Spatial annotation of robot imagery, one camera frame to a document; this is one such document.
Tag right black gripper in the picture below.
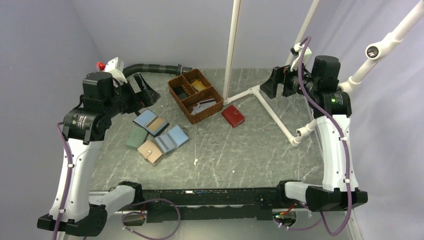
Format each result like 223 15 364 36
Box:
260 59 319 99

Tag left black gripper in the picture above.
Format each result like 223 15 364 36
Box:
103 72 160 118

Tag grey leather card holder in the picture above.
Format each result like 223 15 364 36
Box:
154 125 190 155

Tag white striped credit card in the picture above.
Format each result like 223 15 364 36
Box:
199 98 217 108

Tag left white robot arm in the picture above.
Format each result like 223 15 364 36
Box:
37 58 160 239

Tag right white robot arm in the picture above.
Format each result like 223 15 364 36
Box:
259 43 368 212

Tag open blue card wallet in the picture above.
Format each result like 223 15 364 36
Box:
133 109 169 137

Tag black card in basket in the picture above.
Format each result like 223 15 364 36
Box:
173 86 189 101

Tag green card holder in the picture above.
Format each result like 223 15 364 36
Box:
125 125 149 150

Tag cards in basket front compartment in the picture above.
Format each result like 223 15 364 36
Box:
190 103 210 115

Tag beige snap card holder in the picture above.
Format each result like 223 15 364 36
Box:
137 140 163 166

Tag red leather wallet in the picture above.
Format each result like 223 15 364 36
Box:
221 104 245 128

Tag brown woven divided basket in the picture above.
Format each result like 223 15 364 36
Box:
167 68 224 125

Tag black corrugated hose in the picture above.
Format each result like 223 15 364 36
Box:
122 63 194 80

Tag white PVC pipe frame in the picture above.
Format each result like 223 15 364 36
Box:
221 0 331 147

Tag white pipe camera boom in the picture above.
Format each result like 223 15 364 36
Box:
338 0 424 93

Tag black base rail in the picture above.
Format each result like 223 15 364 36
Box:
121 186 301 223

